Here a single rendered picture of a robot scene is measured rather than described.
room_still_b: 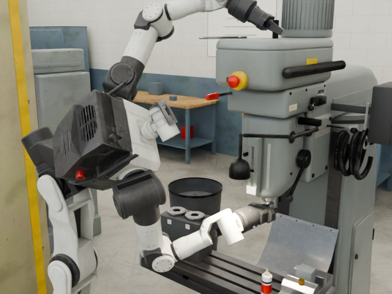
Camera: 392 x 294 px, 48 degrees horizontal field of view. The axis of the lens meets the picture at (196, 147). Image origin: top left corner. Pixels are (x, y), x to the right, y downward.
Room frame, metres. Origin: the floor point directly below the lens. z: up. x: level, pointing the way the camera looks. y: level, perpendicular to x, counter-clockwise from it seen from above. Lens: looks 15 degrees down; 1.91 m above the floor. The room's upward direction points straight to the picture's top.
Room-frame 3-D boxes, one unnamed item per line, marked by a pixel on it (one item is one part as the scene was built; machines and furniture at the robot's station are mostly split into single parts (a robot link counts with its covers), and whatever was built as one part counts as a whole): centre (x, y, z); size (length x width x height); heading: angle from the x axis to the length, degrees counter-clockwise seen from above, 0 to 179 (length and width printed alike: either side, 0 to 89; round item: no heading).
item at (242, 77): (1.43, -0.14, 1.76); 0.06 x 0.02 x 0.06; 51
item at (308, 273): (1.50, -0.42, 1.01); 0.06 x 0.05 x 0.06; 54
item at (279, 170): (1.61, -0.28, 1.47); 0.21 x 0.19 x 0.32; 51
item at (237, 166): (1.43, -0.15, 1.47); 0.07 x 0.07 x 0.06
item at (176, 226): (1.89, 0.05, 1.00); 0.22 x 0.12 x 0.20; 58
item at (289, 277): (1.45, -0.39, 0.99); 0.12 x 0.06 x 0.04; 54
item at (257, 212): (1.54, -0.22, 1.24); 0.13 x 0.12 x 0.10; 44
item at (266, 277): (1.55, -0.28, 0.96); 0.04 x 0.04 x 0.11
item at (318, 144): (1.76, -0.40, 1.47); 0.24 x 0.19 x 0.26; 51
